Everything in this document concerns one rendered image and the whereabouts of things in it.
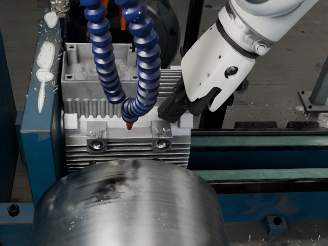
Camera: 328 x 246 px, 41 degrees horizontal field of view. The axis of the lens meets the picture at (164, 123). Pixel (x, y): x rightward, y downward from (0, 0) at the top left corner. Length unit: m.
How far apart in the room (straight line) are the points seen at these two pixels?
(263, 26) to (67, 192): 0.31
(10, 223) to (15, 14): 0.86
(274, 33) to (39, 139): 0.33
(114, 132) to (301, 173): 0.39
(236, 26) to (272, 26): 0.04
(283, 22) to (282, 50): 0.87
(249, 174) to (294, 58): 0.63
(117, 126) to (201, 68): 0.17
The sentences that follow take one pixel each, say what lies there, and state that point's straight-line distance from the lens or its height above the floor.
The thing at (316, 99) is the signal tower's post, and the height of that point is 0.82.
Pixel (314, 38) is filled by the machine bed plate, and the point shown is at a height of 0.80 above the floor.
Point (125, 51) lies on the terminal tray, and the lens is 0.74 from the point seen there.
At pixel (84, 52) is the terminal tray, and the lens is 0.74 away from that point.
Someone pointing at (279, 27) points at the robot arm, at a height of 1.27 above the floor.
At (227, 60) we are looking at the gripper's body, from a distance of 0.58.
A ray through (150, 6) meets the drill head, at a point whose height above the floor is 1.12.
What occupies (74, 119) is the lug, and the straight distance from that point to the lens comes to 0.68.
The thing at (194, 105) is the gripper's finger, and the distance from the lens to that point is 0.62.
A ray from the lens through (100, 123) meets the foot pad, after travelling 0.69.
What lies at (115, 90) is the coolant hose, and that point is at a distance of 0.52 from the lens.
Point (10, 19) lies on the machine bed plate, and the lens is 1.47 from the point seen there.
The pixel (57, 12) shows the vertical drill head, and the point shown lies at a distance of 0.59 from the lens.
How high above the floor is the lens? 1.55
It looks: 44 degrees down
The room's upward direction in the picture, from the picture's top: 7 degrees clockwise
